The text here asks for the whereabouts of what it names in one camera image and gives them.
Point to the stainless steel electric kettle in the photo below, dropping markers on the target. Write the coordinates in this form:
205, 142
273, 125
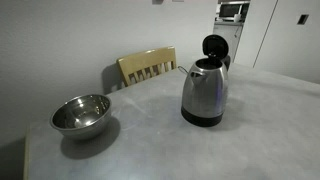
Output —
205, 89

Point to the light wooden chair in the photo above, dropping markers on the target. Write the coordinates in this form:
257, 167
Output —
147, 64

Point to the stainless steel mixing bowl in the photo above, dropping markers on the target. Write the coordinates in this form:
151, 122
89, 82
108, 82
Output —
82, 117

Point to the microwave oven in background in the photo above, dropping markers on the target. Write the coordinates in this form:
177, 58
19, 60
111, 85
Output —
227, 11

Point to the black wall switch plate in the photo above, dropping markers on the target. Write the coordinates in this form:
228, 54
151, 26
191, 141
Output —
302, 20

